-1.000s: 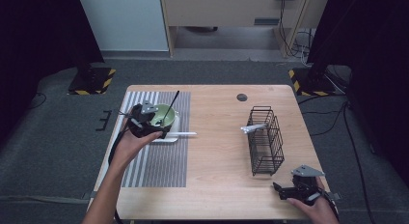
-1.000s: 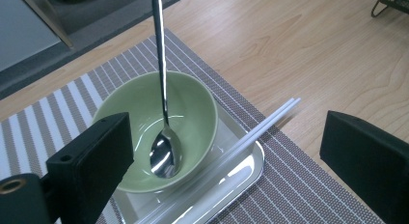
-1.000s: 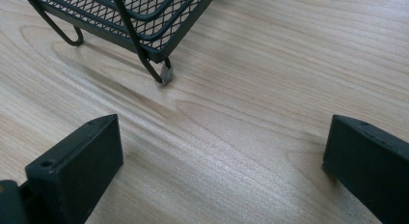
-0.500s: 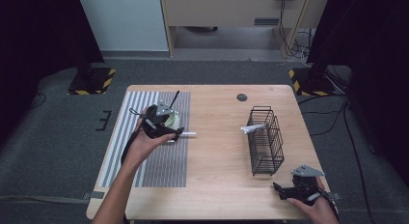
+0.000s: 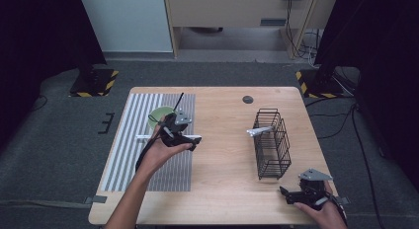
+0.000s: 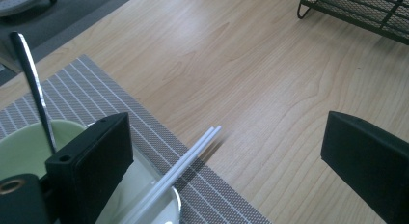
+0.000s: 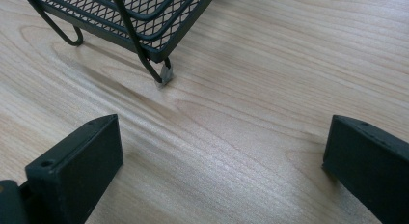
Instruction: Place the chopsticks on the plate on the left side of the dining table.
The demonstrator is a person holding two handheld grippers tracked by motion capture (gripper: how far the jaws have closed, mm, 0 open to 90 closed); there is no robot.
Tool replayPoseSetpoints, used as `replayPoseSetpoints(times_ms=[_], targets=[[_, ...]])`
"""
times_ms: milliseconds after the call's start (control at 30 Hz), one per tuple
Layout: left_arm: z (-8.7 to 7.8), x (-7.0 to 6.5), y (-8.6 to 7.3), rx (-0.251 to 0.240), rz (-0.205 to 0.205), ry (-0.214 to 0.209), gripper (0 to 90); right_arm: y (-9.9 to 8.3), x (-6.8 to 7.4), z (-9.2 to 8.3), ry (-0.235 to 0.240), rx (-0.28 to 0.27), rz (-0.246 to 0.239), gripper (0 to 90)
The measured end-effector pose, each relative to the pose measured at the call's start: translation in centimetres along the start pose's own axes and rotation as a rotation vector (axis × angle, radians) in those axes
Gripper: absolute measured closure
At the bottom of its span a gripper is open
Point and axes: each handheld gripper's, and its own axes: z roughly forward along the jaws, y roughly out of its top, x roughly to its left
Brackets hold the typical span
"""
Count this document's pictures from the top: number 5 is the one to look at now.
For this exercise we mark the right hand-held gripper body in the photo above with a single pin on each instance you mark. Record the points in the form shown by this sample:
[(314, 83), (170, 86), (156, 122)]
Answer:
[(311, 192)]

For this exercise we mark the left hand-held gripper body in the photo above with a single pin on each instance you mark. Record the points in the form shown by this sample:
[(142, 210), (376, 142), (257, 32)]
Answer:
[(173, 133)]

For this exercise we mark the silver chopstick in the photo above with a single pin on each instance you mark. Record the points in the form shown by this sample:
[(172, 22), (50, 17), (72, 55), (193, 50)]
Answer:
[(260, 129), (257, 133), (145, 136)]

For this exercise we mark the person's left hand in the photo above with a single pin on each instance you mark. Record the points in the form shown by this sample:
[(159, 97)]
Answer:
[(158, 156)]

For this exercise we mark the person's right hand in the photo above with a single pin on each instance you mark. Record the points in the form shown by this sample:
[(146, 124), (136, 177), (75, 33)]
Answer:
[(326, 217)]

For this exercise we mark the green bowl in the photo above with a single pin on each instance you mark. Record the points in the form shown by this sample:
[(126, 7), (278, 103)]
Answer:
[(158, 115)]

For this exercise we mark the black spoon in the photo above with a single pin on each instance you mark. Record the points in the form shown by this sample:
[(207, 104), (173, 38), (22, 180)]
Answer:
[(179, 100)]

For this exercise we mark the grey tape strip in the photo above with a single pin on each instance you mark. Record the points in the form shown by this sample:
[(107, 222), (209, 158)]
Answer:
[(344, 200), (97, 199)]

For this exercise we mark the grey striped placemat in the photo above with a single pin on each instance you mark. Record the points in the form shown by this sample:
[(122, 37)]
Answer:
[(171, 176)]

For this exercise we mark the grey round table grommet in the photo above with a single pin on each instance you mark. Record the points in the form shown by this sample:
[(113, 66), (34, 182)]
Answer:
[(247, 99)]

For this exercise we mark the black stand base striped edge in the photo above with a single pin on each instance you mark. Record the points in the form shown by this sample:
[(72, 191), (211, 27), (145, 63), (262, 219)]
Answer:
[(95, 82), (321, 86)]

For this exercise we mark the white cabinet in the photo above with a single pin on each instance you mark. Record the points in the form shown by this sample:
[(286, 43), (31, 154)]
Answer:
[(128, 21)]

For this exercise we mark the black curtain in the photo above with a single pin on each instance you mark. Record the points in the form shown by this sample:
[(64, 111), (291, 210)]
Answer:
[(39, 41), (378, 41)]

